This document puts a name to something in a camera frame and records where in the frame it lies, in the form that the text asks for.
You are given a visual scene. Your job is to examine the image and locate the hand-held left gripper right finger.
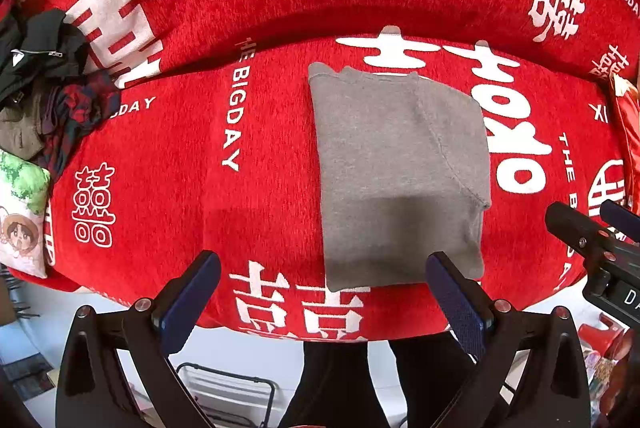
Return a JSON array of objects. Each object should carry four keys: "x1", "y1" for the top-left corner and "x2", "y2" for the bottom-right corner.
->
[{"x1": 425, "y1": 251, "x2": 593, "y2": 428}]

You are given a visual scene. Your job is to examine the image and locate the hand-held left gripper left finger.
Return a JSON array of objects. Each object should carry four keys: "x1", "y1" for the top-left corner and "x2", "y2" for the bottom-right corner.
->
[{"x1": 55, "y1": 250, "x2": 223, "y2": 428}]

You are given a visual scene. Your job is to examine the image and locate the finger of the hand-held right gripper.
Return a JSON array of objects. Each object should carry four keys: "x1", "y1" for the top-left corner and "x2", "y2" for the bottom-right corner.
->
[
  {"x1": 599, "y1": 199, "x2": 640, "y2": 245},
  {"x1": 544, "y1": 201, "x2": 618, "y2": 271}
]

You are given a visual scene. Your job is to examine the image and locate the grey knit sweater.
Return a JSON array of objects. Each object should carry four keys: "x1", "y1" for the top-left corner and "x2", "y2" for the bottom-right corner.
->
[{"x1": 307, "y1": 61, "x2": 493, "y2": 293}]

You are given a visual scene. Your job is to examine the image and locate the red plastic stool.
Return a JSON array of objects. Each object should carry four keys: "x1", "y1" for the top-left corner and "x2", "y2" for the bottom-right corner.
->
[{"x1": 577, "y1": 313, "x2": 626, "y2": 359}]

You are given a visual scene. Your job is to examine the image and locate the person's black trousers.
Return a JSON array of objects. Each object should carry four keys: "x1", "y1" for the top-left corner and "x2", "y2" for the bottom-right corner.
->
[{"x1": 389, "y1": 330, "x2": 503, "y2": 428}]

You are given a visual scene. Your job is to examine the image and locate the red satin cushion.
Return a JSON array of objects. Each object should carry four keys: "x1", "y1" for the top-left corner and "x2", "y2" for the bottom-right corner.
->
[{"x1": 610, "y1": 73, "x2": 640, "y2": 210}]

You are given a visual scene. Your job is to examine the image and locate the black metal rack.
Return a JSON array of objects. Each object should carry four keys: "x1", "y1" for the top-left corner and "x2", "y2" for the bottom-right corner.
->
[{"x1": 175, "y1": 361, "x2": 279, "y2": 428}]

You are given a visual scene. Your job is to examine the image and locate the person's left leg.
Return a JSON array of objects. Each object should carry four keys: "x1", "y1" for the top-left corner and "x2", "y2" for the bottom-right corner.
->
[{"x1": 277, "y1": 340, "x2": 392, "y2": 428}]

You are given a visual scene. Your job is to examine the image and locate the cartoon print pillow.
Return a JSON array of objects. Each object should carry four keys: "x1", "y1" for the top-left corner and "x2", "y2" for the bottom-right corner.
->
[{"x1": 0, "y1": 149, "x2": 53, "y2": 280}]

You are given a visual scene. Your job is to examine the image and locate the dark plaid cloth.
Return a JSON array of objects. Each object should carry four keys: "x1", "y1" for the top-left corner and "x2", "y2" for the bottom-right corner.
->
[{"x1": 37, "y1": 71, "x2": 123, "y2": 181}]

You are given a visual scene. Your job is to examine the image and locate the olive green cloth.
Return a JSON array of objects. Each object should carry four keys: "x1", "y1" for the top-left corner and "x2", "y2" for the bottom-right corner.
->
[{"x1": 0, "y1": 81, "x2": 48, "y2": 161}]

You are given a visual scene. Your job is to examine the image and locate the black jacket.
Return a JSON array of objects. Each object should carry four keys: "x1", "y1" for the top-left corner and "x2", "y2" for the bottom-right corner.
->
[{"x1": 0, "y1": 8, "x2": 91, "y2": 104}]

